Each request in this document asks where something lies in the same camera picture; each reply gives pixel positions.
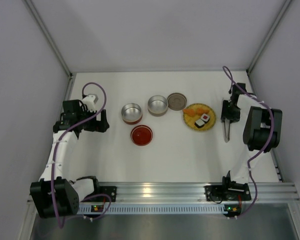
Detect metal tongs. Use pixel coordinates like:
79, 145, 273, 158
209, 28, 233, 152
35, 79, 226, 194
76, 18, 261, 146
223, 119, 231, 143

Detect sushi roll white centre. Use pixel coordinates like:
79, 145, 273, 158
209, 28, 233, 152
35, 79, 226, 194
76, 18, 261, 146
194, 118, 206, 129

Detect orange fried food piece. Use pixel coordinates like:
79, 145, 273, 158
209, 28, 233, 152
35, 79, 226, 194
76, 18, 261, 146
182, 108, 196, 118

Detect red-banded metal tin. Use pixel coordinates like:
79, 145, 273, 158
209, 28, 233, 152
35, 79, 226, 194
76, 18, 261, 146
121, 103, 143, 125

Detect red round lid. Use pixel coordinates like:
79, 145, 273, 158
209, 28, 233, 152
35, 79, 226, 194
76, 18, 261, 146
130, 124, 154, 146

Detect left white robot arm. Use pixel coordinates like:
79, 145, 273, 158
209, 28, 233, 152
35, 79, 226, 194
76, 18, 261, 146
29, 98, 110, 219

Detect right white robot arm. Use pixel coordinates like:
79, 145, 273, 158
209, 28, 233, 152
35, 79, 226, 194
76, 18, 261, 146
220, 83, 283, 201

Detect round bamboo plate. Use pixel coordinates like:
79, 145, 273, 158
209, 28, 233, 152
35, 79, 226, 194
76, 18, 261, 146
182, 103, 217, 132

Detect brown round lid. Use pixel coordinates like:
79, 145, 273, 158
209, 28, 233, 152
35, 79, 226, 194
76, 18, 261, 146
167, 92, 187, 111

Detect brown-banded metal tin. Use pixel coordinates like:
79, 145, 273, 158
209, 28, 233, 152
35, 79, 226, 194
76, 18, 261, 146
147, 95, 169, 117

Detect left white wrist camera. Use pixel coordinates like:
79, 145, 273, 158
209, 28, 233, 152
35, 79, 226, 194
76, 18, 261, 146
82, 94, 99, 112

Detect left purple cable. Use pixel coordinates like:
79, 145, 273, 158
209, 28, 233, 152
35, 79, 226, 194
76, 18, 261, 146
51, 82, 112, 229

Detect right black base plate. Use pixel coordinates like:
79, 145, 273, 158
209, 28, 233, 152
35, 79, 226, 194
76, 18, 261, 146
204, 184, 252, 203

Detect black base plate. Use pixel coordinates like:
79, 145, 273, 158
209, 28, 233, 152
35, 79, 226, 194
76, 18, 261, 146
89, 185, 117, 202
204, 184, 252, 203

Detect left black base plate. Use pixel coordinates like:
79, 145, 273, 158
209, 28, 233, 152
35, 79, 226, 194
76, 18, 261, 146
89, 185, 117, 202

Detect aluminium mounting rail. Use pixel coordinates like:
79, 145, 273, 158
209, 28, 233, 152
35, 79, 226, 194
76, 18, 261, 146
99, 182, 300, 205

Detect slotted cable duct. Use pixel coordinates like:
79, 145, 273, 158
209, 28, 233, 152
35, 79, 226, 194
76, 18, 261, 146
77, 203, 240, 216

